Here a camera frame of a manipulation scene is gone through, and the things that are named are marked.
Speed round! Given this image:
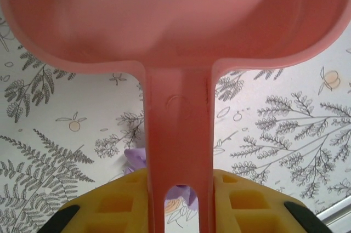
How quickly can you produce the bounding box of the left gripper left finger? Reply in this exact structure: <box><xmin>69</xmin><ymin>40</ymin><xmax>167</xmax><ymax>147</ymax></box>
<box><xmin>41</xmin><ymin>168</ymin><xmax>152</xmax><ymax>233</ymax></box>

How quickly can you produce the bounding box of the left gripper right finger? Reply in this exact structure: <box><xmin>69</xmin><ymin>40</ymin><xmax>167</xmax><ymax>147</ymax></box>
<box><xmin>212</xmin><ymin>169</ymin><xmax>327</xmax><ymax>233</ymax></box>

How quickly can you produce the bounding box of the pink plastic dustpan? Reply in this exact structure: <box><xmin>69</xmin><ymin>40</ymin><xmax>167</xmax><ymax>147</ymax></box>
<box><xmin>0</xmin><ymin>0</ymin><xmax>351</xmax><ymax>233</ymax></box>

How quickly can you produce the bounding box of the purple paper scrap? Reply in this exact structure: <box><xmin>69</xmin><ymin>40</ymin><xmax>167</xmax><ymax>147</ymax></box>
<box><xmin>123</xmin><ymin>146</ymin><xmax>199</xmax><ymax>213</ymax></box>

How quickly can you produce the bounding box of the floral patterned table cover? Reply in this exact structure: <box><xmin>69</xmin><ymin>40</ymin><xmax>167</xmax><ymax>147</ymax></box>
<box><xmin>0</xmin><ymin>16</ymin><xmax>351</xmax><ymax>233</ymax></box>

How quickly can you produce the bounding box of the aluminium front beam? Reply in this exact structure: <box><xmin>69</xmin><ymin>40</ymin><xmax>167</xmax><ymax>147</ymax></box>
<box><xmin>315</xmin><ymin>198</ymin><xmax>351</xmax><ymax>226</ymax></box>

